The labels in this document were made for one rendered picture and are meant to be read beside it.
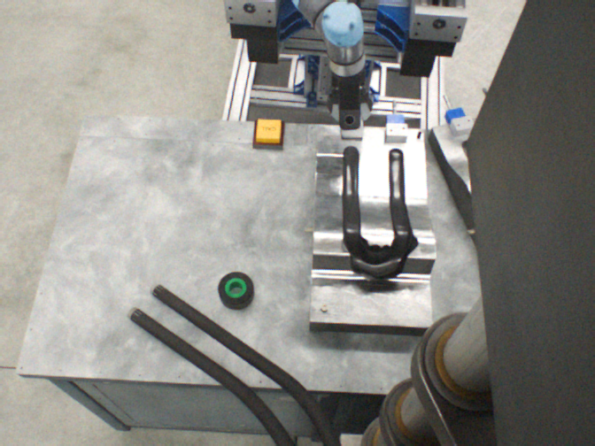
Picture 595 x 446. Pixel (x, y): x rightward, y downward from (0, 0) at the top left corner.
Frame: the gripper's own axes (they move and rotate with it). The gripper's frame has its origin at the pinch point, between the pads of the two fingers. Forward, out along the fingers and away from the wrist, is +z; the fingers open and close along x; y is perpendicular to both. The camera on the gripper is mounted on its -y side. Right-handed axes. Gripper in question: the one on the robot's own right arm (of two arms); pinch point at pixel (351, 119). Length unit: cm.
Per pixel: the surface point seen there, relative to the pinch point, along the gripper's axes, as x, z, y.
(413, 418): -10, -50, -70
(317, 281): 7.4, 2.0, -39.1
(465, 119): -27.7, 11.0, 5.2
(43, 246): 121, 79, -5
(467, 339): -14, -77, -65
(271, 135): 20.9, 8.1, 0.9
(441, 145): -21.7, 12.0, -1.3
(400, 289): -10.7, 4.4, -40.2
